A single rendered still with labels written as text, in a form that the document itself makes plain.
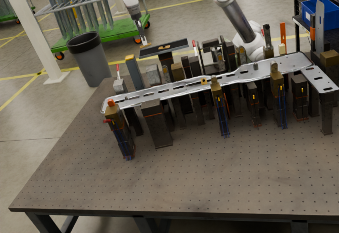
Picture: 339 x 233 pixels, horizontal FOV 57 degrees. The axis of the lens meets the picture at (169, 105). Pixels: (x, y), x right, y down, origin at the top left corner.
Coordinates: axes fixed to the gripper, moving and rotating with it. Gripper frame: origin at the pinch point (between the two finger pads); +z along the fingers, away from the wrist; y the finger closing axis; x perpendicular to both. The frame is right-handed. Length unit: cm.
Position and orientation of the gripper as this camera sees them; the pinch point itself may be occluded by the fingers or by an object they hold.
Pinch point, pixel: (144, 40)
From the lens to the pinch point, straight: 228.9
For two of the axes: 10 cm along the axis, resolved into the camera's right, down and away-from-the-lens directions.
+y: 2.5, 4.7, -8.5
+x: 9.3, -3.5, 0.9
